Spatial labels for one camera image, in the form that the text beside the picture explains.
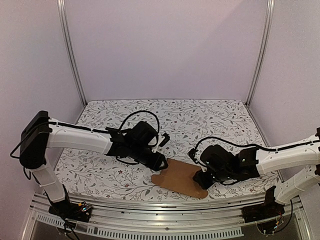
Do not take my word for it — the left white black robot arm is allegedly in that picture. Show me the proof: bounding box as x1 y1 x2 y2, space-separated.
9 110 170 217

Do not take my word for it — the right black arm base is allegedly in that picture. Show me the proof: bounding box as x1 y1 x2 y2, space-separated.
241 186 285 223

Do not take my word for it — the right aluminium corner post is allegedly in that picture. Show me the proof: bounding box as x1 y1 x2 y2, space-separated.
245 0 275 108

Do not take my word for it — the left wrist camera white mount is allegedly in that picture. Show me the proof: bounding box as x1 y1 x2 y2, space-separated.
148 133 170 153

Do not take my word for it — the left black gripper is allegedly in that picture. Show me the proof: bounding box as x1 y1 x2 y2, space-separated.
129 143 169 172

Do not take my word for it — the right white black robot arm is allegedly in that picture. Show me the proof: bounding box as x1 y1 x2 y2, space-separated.
188 131 320 218

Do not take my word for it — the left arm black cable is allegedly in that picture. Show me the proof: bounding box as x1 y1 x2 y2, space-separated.
118 111 161 166

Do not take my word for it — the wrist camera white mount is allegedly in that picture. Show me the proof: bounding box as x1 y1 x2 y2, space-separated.
188 148 201 165
148 133 170 153

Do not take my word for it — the aluminium front rail frame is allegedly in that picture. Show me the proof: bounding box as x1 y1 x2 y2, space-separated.
21 192 307 240

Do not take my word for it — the aluminium corner post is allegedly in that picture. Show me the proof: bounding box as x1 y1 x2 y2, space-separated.
245 0 275 108
56 0 88 107

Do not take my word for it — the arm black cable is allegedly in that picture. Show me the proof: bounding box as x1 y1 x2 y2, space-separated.
193 136 320 153
118 111 161 166

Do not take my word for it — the floral patterned table mat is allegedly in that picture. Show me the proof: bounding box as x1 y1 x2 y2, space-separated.
54 99 264 202

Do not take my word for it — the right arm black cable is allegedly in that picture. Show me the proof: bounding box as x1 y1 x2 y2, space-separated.
193 136 320 153

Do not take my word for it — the brown cardboard box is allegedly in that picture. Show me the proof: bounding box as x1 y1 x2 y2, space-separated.
151 158 208 199

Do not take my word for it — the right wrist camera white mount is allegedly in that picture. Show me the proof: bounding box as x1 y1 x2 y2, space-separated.
188 148 201 165

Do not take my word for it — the left aluminium corner post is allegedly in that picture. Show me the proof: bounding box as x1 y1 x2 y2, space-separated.
56 0 88 107

